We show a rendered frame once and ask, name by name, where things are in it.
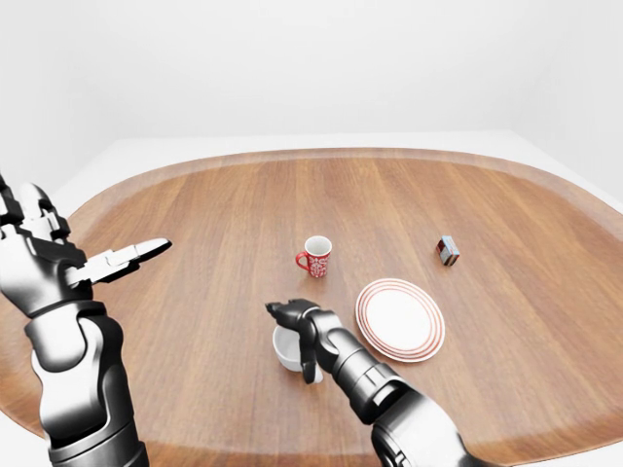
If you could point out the small printed box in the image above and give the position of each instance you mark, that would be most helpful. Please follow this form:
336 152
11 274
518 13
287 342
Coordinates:
449 251

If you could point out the white plate with red rings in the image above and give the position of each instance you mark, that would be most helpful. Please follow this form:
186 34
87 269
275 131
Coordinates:
400 320

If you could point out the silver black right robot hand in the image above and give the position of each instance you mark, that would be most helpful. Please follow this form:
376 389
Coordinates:
304 331

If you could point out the red patterned mug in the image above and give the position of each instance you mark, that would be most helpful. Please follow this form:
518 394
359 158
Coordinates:
316 260

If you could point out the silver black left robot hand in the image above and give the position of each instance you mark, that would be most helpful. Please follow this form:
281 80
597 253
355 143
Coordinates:
34 272

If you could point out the white mug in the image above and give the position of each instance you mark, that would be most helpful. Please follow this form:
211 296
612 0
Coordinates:
288 351

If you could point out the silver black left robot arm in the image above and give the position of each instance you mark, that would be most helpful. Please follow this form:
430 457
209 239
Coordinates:
83 389

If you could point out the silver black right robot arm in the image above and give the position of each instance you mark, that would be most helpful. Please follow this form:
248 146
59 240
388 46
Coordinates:
389 399

